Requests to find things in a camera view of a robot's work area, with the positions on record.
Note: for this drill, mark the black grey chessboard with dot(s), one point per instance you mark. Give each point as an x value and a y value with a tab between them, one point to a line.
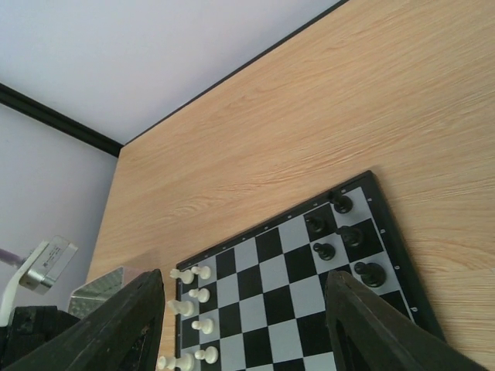
270	300

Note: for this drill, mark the white rook chess piece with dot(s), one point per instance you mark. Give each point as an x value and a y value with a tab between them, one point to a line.
187	276

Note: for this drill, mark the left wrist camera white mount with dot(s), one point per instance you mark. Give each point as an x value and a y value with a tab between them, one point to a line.
37	272

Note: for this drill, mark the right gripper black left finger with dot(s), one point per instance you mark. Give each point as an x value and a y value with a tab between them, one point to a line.
122	334

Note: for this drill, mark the row of black chess pieces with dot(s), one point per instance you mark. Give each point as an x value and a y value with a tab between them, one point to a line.
347	241

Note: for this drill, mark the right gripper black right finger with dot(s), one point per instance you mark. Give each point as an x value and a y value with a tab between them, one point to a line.
369	334

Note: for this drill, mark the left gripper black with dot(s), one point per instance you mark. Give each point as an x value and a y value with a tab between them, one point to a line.
44	322

